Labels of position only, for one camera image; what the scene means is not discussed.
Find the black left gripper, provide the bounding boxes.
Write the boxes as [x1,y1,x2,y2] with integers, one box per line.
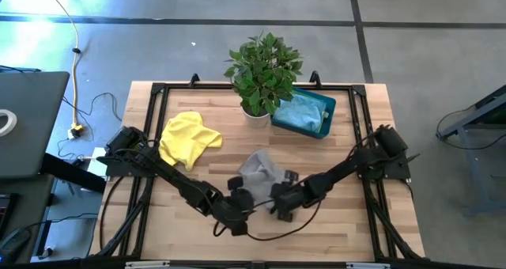
[215,189,256,237]

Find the white power box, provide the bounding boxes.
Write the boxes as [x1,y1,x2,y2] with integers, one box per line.
[85,146,108,180]

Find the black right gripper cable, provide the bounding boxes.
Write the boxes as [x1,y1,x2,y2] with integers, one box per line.
[247,199,323,242]

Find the yellow microfiber towel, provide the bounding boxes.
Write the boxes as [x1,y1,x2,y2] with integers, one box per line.
[157,110,224,173]

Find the teal plastic bin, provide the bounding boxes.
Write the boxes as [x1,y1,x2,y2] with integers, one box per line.
[270,87,338,140]

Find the dark gray laptop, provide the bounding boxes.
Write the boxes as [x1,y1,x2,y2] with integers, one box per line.
[0,70,71,180]

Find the yellow floor cable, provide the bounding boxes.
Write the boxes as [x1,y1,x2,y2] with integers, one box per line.
[41,0,86,139]

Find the silver aluminium bar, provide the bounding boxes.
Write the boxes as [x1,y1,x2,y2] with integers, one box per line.
[346,262,391,269]
[125,260,171,268]

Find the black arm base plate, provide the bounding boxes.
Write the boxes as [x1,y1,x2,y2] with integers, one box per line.
[104,156,161,179]
[353,148,411,180]

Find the black side desk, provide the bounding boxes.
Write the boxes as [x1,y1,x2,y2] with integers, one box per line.
[0,153,108,264]

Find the black floor cable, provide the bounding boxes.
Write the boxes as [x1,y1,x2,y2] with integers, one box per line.
[57,91,123,161]

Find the gray metal table frame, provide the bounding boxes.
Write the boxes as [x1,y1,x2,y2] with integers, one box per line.
[434,85,506,217]

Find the cyan microfiber towel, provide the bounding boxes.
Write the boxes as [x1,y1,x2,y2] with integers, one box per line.
[274,93,328,135]

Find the green plant in white pot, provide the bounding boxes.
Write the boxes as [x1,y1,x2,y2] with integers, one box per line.
[223,31,304,130]

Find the gray microfiber towel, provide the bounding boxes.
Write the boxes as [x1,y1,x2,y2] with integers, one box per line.
[238,149,289,210]

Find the white tape roll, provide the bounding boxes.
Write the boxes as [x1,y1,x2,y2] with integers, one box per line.
[0,108,19,138]

